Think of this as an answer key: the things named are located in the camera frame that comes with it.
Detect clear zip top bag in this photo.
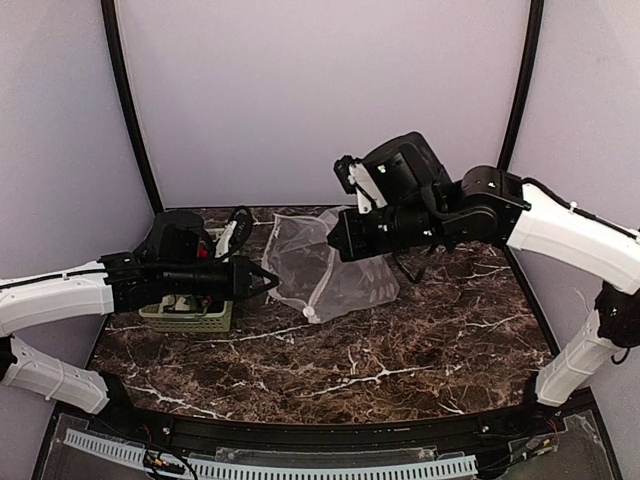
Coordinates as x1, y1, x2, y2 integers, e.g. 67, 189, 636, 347
262, 206, 400, 324

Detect red chili pepper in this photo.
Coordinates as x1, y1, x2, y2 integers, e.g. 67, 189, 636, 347
197, 240, 209, 259

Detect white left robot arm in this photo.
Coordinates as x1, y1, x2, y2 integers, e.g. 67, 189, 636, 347
1, 207, 279, 416

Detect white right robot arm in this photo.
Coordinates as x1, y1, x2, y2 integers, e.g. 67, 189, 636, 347
327, 132, 639, 408

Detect green perforated plastic basket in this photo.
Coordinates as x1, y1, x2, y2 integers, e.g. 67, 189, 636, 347
138, 227, 235, 334

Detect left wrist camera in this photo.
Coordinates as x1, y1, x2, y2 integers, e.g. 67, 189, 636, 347
214, 206, 254, 262

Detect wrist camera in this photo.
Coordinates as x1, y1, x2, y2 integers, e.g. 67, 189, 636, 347
214, 206, 254, 262
333, 156, 387, 214

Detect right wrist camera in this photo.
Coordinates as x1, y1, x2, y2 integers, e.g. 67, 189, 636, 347
333, 156, 387, 214

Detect white slotted cable duct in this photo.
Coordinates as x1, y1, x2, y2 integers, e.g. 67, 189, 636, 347
63, 428, 478, 479

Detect black front table rail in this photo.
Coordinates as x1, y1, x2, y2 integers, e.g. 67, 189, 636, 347
89, 387, 602, 461

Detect black right frame post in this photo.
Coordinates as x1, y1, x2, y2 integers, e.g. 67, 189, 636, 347
497, 0, 545, 171

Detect black frame post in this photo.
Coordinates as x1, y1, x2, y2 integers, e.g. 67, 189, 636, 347
497, 0, 545, 171
100, 0, 164, 214

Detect black left frame post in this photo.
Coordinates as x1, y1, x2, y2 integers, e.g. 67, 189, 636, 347
100, 0, 164, 214

